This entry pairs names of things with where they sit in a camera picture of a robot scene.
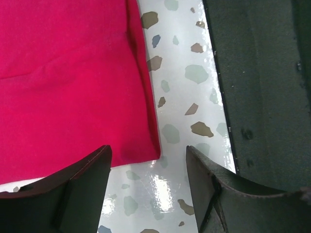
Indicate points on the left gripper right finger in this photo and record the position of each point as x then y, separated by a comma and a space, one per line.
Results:
225, 202

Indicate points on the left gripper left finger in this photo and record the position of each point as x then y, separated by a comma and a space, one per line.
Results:
68, 201

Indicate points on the bright pink-red t-shirt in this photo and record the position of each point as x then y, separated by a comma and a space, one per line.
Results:
73, 77

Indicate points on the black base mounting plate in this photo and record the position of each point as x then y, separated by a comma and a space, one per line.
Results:
262, 51

